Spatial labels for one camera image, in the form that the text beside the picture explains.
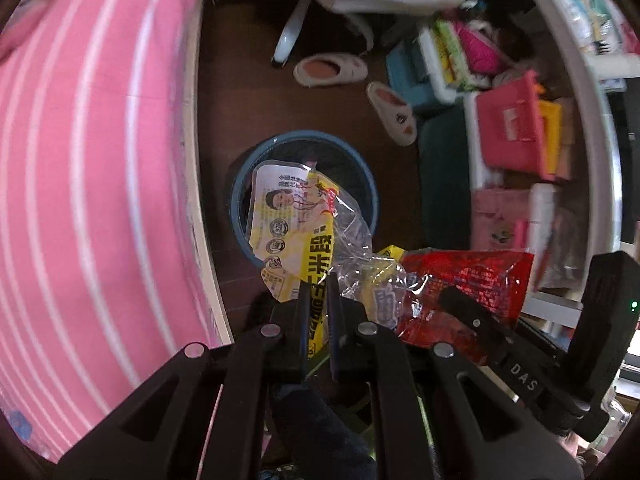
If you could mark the teal plastic box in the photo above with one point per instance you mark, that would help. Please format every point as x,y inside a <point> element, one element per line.
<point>412,77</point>

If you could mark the dark green container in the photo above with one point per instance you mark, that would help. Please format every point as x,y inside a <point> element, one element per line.
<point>445,180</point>

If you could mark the person's dark trouser leg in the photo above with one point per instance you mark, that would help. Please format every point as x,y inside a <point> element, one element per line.
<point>320,435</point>

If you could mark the white pink slipper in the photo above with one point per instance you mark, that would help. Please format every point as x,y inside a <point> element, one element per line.
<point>330,69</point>
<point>392,112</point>

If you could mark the pink cardboard box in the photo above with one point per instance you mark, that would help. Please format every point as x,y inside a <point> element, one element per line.
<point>500,220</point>

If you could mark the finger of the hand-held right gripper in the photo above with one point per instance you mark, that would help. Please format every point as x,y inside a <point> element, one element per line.
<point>470,315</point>

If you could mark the pink striped bed sheet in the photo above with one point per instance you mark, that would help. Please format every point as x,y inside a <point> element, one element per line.
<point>75,210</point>

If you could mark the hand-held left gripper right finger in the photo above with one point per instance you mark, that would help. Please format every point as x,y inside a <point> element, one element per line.
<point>334,325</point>

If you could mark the pink plastic basket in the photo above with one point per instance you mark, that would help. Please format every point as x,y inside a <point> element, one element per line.
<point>510,125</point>

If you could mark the blue round trash bin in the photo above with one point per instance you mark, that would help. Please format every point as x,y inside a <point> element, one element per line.
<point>240,195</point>

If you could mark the yellow snack packet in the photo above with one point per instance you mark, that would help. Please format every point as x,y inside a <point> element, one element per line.
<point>295,240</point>

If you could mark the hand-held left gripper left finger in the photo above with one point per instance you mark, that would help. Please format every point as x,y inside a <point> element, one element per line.
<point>305,320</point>

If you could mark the red snack packet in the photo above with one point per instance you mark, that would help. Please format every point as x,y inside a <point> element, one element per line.
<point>470,270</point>

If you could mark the white curved desk frame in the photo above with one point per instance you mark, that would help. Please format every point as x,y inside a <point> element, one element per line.
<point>595,125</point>

